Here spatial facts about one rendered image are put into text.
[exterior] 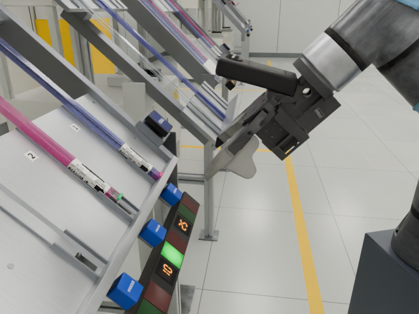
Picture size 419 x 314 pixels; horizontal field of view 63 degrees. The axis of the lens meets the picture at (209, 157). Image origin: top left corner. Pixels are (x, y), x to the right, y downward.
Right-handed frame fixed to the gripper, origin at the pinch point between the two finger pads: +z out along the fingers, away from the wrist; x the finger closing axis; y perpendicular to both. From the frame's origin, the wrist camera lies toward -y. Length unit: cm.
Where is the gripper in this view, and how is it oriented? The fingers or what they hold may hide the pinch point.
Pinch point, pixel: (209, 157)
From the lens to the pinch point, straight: 54.7
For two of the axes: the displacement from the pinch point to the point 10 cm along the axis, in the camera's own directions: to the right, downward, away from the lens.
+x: 1.3, -4.0, 9.1
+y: 7.3, 6.6, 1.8
